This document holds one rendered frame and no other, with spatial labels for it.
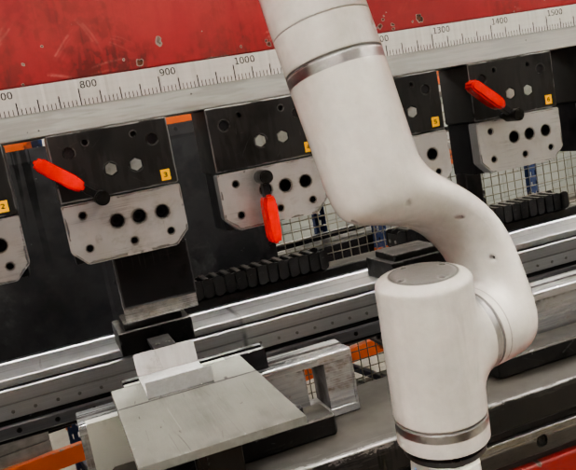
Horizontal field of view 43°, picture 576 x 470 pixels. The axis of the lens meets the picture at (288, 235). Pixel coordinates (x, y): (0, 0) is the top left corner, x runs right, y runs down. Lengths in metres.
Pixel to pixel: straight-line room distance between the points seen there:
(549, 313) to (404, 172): 0.68
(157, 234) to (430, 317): 0.46
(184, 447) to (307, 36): 0.43
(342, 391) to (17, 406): 0.52
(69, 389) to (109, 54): 0.57
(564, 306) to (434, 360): 0.67
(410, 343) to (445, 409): 0.06
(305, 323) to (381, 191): 0.74
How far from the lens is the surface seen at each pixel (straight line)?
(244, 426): 0.81
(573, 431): 1.18
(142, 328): 1.21
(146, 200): 0.96
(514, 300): 0.69
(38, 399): 1.28
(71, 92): 0.95
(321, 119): 0.63
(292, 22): 0.64
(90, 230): 0.95
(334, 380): 1.09
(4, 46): 0.96
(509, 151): 1.17
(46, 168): 0.91
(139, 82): 0.96
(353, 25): 0.64
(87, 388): 1.28
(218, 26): 1.00
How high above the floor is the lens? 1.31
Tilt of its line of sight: 9 degrees down
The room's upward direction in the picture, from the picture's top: 10 degrees counter-clockwise
